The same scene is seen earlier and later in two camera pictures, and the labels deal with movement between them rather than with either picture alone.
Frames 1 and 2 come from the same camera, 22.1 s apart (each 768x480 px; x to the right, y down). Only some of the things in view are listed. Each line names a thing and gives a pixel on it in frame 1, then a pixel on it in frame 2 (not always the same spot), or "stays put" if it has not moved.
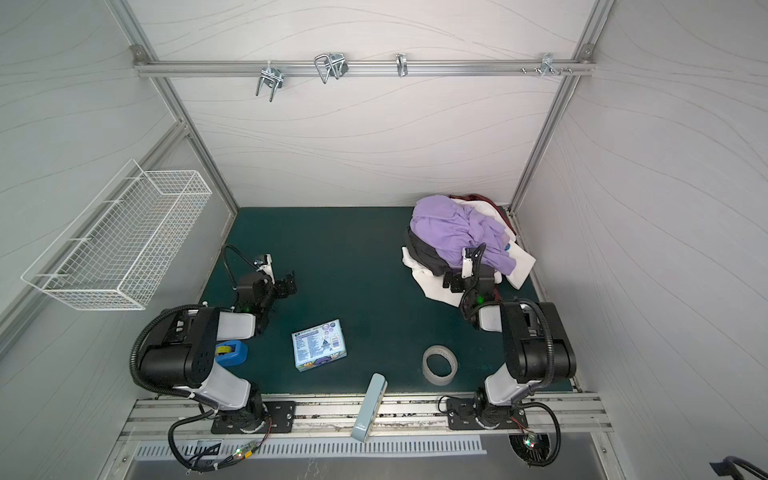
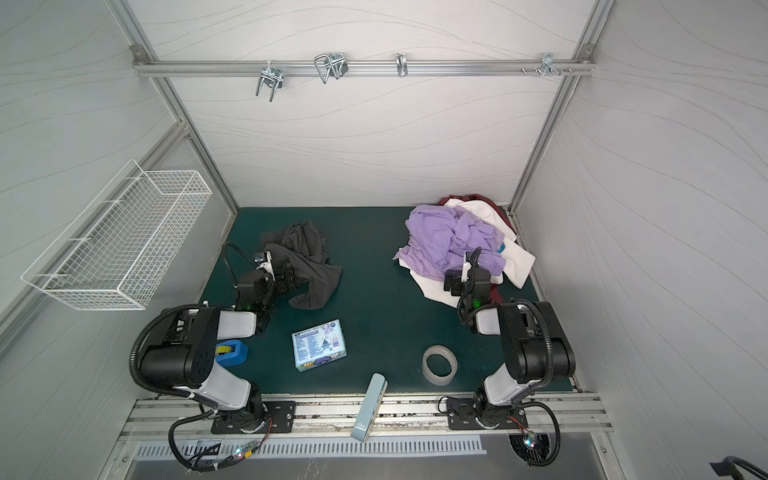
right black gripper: x=475 y=261 stays put
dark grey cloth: x=425 y=255 -> x=301 y=252
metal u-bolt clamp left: x=270 y=73 stays put
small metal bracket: x=401 y=63 stays put
